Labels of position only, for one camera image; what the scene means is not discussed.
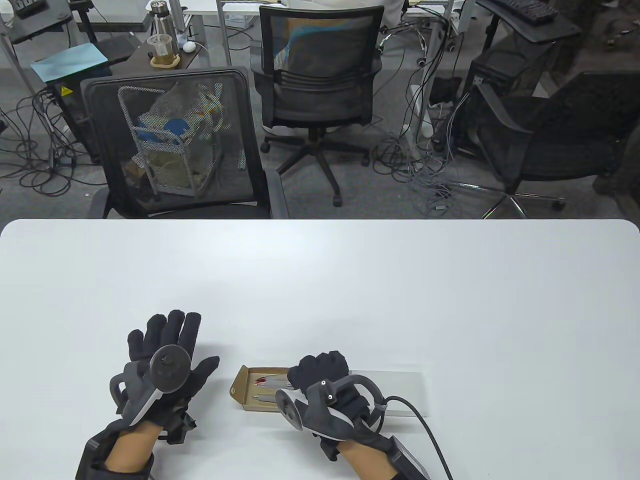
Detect person's left hand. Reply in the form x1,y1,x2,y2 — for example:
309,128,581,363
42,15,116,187
110,310,221,427

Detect person's right hand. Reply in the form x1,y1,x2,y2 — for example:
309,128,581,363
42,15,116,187
286,351,396,451

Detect kraft pull-out pencil case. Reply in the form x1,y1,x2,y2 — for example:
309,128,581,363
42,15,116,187
230,365,432,419

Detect person's left forearm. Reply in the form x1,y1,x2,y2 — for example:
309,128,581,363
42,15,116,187
105,427,156,474

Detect grey left hand controller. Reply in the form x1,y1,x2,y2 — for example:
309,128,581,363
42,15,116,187
110,345,193,428

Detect grey hand controller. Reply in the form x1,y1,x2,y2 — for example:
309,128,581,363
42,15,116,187
275,374,387,441
110,345,193,428

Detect grey right hand controller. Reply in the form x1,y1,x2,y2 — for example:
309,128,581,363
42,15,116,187
275,374,387,441

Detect black mesh armchair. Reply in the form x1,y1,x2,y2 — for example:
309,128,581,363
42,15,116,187
80,66,290,220

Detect black cabinet yellow label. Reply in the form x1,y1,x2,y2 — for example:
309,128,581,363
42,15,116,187
47,75,108,166

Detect dark brown side desk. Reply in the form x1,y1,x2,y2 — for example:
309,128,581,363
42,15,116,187
107,37,213,72

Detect glass cup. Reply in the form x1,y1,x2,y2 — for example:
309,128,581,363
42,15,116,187
146,34,181,68

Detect teal sheet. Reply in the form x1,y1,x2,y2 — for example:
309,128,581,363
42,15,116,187
30,42,109,84

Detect black mesh swivel chair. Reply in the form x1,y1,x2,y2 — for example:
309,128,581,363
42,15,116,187
248,5,383,208

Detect steel-lid water bottle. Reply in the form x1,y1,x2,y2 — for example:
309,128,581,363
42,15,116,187
151,1,174,38

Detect black chrome-base office chair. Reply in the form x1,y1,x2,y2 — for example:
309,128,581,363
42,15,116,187
445,70,640,220

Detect black stand tray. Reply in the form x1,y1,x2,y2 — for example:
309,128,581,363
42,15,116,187
9,0,74,45

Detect black keyboard tray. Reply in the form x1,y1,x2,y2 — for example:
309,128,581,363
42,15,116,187
475,0,583,45

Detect black keyboard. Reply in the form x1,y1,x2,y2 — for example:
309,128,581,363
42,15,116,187
492,0,559,25

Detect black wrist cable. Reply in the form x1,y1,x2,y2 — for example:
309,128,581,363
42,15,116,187
382,396,455,480

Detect black right wrist mount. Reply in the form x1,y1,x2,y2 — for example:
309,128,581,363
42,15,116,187
320,432,432,480

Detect black wrist mount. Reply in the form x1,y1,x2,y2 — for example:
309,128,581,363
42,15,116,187
320,432,432,480
75,407,198,480

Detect black left wrist mount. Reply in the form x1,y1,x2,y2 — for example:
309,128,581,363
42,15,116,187
75,407,198,480

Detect wire basket cart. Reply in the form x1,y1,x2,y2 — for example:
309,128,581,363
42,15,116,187
118,82,227,198

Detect tangle of black floor cables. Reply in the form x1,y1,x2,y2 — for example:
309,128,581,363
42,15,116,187
0,85,103,197

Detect tangle of grey floor cables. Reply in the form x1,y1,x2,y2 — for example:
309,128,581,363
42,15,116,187
372,10,473,216

